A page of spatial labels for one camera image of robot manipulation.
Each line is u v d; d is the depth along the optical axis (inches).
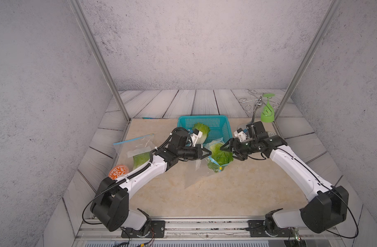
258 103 35.8
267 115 33.5
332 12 28.1
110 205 16.4
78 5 27.6
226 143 28.6
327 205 16.0
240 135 29.4
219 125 43.8
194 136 28.6
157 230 28.6
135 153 35.6
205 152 29.7
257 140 23.8
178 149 24.6
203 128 41.0
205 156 29.2
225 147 29.1
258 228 28.1
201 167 31.6
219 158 28.4
